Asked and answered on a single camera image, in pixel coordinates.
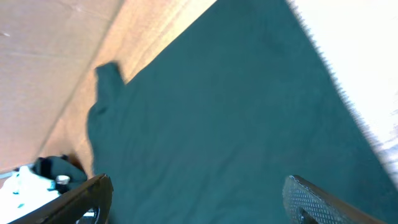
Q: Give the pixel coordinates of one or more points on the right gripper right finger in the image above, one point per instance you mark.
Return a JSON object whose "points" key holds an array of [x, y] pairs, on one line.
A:
{"points": [[305, 203]]}

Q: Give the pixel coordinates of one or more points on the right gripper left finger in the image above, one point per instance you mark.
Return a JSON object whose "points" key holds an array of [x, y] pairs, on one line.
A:
{"points": [[88, 203]]}

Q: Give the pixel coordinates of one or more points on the black t-shirt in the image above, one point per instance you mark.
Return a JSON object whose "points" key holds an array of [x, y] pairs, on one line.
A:
{"points": [[210, 129]]}

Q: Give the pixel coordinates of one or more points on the light blue printed t-shirt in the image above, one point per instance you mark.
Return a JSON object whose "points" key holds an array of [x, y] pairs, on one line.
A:
{"points": [[25, 192]]}

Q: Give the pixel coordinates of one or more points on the cardboard backdrop board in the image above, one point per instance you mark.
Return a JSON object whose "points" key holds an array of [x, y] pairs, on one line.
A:
{"points": [[45, 48]]}

